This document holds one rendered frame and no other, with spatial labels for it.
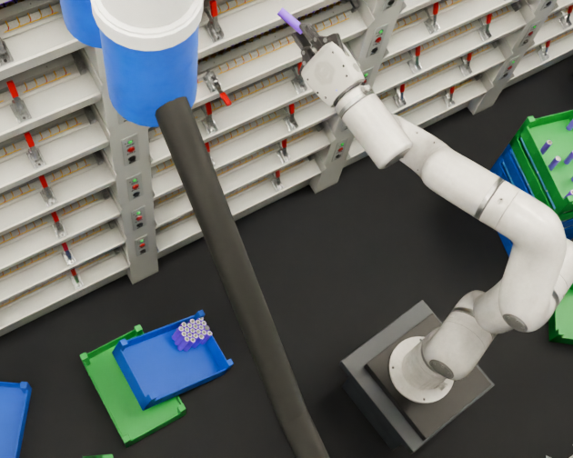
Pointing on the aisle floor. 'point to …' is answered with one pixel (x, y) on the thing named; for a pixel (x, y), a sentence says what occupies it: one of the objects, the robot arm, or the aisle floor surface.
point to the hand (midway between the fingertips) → (305, 35)
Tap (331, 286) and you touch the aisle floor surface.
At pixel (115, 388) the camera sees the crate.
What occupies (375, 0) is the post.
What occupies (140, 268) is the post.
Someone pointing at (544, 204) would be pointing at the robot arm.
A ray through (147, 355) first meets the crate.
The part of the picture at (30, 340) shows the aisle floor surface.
